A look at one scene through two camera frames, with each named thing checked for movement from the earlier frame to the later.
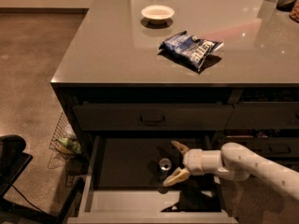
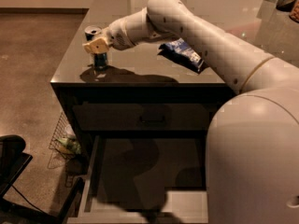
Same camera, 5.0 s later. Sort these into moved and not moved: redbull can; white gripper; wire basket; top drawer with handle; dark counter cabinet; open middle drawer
Moved: white gripper; redbull can
Not moved: wire basket; open middle drawer; top drawer with handle; dark counter cabinet
